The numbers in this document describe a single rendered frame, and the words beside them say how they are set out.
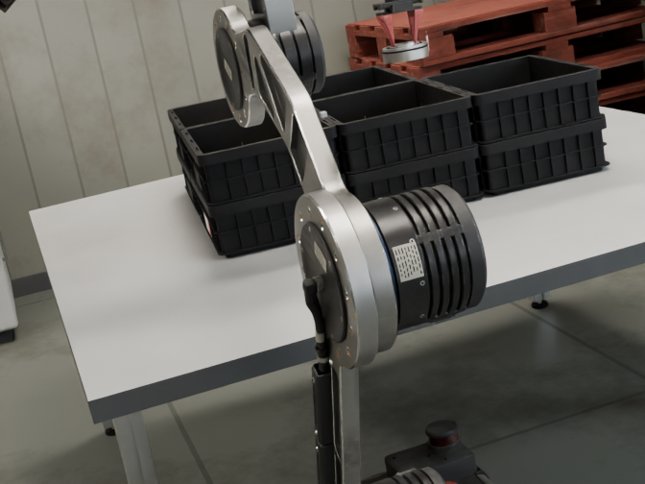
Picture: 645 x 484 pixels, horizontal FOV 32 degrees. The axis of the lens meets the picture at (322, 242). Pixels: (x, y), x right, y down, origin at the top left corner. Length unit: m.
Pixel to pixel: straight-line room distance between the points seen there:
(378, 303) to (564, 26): 3.31
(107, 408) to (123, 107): 3.36
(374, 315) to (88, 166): 3.76
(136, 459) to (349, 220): 1.18
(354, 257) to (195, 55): 3.77
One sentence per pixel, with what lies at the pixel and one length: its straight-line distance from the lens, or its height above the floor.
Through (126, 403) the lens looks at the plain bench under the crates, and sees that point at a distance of 1.78.
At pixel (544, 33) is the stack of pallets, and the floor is 0.76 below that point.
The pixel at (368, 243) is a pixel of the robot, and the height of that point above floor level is 0.95.
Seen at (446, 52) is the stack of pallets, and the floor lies 0.78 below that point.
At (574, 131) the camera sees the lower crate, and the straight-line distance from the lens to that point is 2.50.
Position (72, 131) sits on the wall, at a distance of 5.04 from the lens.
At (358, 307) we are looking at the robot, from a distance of 1.38.
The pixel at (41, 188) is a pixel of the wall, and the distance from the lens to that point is 5.06.
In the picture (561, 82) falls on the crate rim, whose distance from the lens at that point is 2.48.
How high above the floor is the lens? 1.33
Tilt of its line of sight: 16 degrees down
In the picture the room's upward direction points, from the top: 11 degrees counter-clockwise
